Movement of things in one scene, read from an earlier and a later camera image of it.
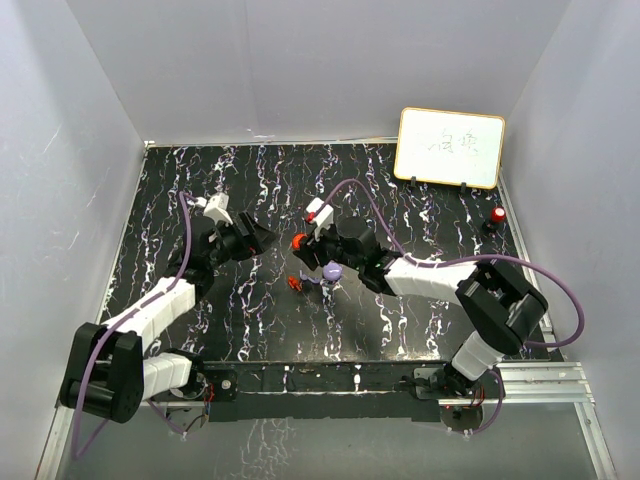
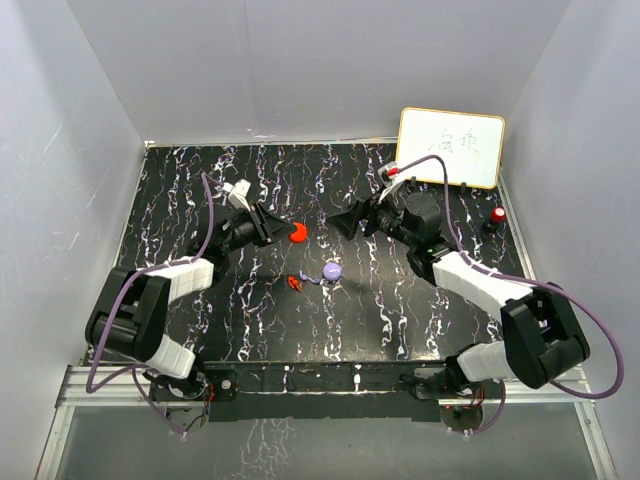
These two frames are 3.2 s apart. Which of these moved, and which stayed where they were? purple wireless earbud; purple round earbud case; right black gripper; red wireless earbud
Moved: right black gripper
Stayed: purple wireless earbud; purple round earbud case; red wireless earbud
